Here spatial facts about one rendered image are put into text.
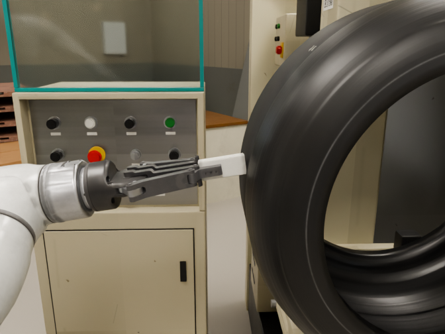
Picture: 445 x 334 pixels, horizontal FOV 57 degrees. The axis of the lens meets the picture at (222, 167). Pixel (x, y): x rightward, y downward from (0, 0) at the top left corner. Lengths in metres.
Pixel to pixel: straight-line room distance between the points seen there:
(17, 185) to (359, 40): 0.49
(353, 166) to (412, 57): 0.47
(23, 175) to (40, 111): 0.72
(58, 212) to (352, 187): 0.63
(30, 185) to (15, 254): 0.11
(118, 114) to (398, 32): 0.93
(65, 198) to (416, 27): 0.50
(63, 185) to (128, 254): 0.79
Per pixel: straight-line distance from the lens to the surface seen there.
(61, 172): 0.63
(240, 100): 5.43
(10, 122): 4.97
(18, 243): 0.59
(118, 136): 1.31
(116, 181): 0.61
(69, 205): 0.63
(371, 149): 0.97
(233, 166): 0.61
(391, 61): 0.52
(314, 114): 0.51
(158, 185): 0.58
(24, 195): 0.63
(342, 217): 1.00
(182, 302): 1.46
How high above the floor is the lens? 1.39
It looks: 16 degrees down
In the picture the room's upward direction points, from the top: straight up
